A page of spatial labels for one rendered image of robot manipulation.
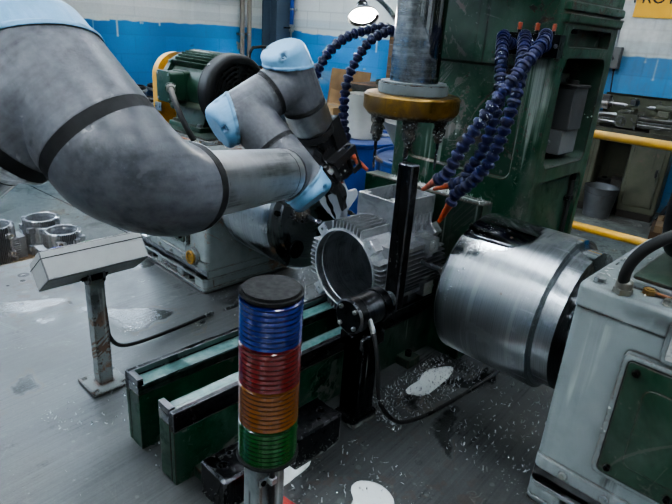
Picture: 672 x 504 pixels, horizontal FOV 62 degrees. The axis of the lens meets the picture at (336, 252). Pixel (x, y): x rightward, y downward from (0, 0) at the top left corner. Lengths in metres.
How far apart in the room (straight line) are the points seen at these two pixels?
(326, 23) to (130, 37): 2.47
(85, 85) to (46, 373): 0.77
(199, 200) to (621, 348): 0.55
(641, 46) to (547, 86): 4.97
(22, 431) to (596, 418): 0.87
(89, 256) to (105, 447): 0.31
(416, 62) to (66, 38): 0.65
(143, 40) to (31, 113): 6.70
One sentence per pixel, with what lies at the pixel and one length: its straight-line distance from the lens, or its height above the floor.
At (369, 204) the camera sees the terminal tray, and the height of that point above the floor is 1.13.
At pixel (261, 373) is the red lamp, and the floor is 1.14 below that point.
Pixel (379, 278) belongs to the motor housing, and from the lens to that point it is 1.02.
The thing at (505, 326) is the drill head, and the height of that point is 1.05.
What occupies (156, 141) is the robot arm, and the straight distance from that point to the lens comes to 0.52.
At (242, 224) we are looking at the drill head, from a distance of 1.27.
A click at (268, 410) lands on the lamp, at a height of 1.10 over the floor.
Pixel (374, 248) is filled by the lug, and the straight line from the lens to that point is 1.00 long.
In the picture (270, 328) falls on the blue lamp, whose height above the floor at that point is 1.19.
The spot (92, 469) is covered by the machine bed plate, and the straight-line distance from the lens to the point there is 0.98.
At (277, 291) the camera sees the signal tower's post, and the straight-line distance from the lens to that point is 0.51.
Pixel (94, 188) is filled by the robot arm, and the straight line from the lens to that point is 0.52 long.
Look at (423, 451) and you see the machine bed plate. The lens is 1.00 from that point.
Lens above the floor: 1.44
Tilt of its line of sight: 22 degrees down
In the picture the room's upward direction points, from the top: 4 degrees clockwise
